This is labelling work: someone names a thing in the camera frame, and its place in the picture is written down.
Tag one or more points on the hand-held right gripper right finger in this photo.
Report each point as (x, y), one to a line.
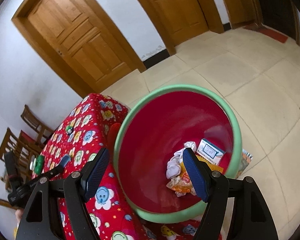
(195, 175)

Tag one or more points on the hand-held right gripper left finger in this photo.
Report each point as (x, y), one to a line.
(97, 172)

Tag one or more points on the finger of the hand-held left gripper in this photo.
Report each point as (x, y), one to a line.
(65, 160)

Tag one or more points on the yellow plastic packet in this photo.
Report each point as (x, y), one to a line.
(211, 165)

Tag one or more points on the white tissue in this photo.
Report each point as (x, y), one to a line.
(190, 145)
(173, 167)

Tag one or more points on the small white blue box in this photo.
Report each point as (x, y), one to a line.
(211, 151)

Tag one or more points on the red bin with green rim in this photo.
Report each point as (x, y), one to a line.
(165, 120)

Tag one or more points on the green round container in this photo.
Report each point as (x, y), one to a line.
(39, 163)

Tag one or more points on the small green black toy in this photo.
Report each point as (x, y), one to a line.
(70, 129)

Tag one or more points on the small white cap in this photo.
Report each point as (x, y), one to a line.
(31, 166)

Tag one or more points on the red flower printed blanket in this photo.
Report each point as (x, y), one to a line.
(90, 130)

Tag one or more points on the wooden chair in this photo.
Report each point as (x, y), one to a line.
(10, 142)
(31, 117)
(25, 136)

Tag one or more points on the colourful printed packet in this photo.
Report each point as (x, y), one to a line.
(246, 158)

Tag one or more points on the wooden door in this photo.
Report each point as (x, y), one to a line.
(70, 35)
(240, 0)
(175, 7)

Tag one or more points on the red door mat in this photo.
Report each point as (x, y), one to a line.
(273, 33)

